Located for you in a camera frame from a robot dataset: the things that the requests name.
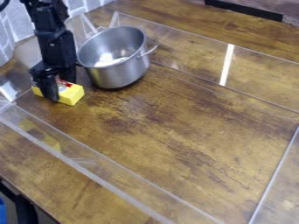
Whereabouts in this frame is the white object inside pot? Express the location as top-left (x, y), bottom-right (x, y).
top-left (93, 54), bottom-right (127, 67)

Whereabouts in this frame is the black cable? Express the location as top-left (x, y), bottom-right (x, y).
top-left (0, 0), bottom-right (12, 12)

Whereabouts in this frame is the clear acrylic tray wall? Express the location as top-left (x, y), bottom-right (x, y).
top-left (0, 11), bottom-right (299, 224)

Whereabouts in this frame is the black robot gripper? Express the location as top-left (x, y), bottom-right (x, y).
top-left (20, 0), bottom-right (76, 102)

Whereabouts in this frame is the yellow butter block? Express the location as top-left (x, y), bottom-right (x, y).
top-left (31, 78), bottom-right (85, 107)

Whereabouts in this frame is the silver metal pot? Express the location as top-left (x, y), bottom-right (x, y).
top-left (77, 25), bottom-right (159, 89)

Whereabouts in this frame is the blue object under table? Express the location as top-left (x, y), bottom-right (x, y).
top-left (0, 198), bottom-right (7, 224)

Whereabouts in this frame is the white patterned curtain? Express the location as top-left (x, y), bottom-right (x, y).
top-left (0, 0), bottom-right (113, 66)

